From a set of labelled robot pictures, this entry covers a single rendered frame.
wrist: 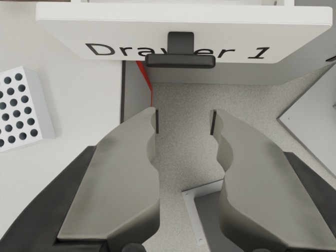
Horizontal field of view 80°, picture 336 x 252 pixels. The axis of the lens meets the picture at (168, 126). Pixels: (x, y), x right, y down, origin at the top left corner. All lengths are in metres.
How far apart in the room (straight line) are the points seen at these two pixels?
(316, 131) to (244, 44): 1.09
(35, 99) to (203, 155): 0.90
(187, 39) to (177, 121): 0.91
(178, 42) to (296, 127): 1.10
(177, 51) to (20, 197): 0.37
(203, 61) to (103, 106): 0.22
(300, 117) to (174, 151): 0.70
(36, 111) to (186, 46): 0.27
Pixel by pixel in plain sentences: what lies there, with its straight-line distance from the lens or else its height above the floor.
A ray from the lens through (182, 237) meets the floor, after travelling 1.26.
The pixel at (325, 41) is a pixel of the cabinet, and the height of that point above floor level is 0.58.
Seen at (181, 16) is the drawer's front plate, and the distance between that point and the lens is 0.22.
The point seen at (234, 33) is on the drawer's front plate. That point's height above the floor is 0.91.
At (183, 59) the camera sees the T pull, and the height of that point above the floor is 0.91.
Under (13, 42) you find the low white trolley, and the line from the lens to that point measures 0.49.
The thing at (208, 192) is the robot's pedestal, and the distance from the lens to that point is 1.17.
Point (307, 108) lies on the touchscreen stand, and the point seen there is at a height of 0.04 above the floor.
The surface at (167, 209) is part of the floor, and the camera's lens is 1.20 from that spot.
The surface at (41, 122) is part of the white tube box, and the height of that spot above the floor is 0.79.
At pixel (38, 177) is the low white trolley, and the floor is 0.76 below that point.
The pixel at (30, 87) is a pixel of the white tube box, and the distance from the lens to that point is 0.40.
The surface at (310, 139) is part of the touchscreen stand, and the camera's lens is 1.31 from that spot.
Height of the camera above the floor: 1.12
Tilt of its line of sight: 88 degrees down
